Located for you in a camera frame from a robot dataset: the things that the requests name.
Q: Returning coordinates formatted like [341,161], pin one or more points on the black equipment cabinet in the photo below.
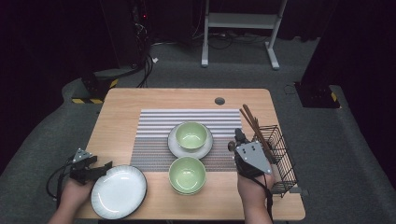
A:
[124,31]

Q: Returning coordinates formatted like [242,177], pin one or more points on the person's left hand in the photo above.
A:
[74,196]

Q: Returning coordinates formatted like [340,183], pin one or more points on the grey striped placemat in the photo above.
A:
[149,130]

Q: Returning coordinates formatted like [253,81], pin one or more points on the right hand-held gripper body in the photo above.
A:
[252,158]

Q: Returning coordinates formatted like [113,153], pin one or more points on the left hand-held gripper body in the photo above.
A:
[81,171]

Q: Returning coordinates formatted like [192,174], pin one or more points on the white plug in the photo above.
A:
[155,60]

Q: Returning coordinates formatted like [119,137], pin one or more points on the black stand base yellow mark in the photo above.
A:
[316,95]

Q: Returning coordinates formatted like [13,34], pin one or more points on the white metal desk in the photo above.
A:
[239,21]

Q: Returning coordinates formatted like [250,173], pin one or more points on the yellow black hazard tape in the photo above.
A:
[87,101]

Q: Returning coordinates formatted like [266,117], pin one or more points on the person's right hand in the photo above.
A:
[257,191]

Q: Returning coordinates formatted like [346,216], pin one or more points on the white ribbed plate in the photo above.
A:
[190,153]
[118,193]

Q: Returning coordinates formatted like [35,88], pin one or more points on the black yellow striped stand base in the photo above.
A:
[98,85]

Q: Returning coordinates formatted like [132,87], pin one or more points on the green bowl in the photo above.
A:
[190,135]
[186,193]
[186,174]

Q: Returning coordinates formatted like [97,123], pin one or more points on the grey table grommet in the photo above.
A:
[219,101]

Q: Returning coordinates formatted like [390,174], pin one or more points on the brown wooden chopstick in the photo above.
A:
[249,122]
[250,115]
[256,122]

